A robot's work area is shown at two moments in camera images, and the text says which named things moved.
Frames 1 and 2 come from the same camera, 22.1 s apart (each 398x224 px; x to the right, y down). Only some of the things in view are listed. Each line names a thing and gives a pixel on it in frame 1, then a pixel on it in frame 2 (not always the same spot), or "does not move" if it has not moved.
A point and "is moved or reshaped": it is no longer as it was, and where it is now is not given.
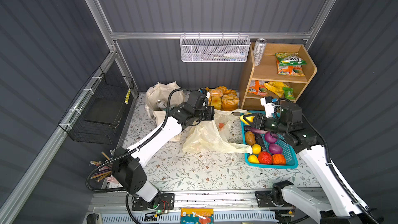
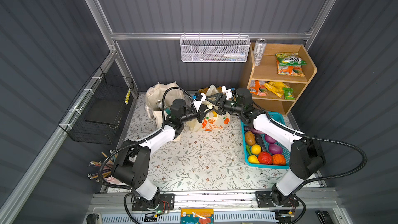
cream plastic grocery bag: x=213 y=136 is moved or reshaped
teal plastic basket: x=270 y=149 does not move
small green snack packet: x=288 y=93 does not move
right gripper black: x=256 y=116 → x=215 y=103
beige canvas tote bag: x=156 y=100 does not move
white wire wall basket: x=215 y=49 does not move
